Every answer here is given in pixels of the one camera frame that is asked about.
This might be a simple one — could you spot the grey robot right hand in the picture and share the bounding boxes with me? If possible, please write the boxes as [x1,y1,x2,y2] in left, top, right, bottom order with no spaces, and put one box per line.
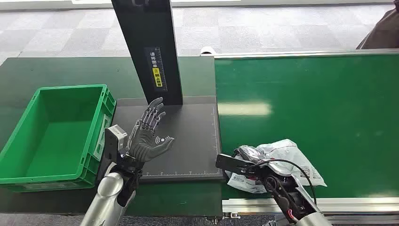
[233,145,267,164]

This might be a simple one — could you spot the grey red-print mailer package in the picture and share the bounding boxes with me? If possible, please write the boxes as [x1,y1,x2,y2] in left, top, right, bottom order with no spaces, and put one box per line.
[225,139,327,194]

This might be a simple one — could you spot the green conveyor belt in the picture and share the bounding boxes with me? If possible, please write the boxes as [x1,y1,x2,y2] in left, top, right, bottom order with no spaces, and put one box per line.
[214,53,399,200]

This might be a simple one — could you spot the black yellow label sticker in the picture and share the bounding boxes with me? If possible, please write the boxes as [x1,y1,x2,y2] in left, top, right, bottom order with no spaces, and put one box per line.
[144,47,168,92]

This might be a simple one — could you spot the green plastic crate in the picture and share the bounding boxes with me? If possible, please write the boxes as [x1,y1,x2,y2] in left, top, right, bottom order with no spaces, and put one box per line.
[0,83,117,193]

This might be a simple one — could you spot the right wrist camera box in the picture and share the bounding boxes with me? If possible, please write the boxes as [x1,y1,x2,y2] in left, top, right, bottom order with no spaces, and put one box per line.
[215,153,257,175]

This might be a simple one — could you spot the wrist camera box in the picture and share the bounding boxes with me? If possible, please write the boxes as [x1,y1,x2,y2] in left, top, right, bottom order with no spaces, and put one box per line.
[215,153,257,175]
[104,124,128,163]

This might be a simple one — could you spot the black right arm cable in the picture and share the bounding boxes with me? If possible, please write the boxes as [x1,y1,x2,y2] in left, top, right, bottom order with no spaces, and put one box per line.
[249,159,318,207]

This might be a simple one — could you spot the black scanner base plate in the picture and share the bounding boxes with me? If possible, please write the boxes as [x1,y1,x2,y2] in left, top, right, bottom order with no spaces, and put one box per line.
[111,96,225,183]

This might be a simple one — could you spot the aluminium conveyor side rail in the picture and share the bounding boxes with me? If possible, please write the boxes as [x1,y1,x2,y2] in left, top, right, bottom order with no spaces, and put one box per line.
[201,48,399,59]
[222,197,399,225]

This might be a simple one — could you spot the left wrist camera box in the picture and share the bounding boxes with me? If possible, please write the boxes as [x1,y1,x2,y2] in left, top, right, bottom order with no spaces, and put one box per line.
[104,124,128,163]

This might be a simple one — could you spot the black scanner post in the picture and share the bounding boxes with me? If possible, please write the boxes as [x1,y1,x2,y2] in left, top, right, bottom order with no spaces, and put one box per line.
[111,0,184,107]

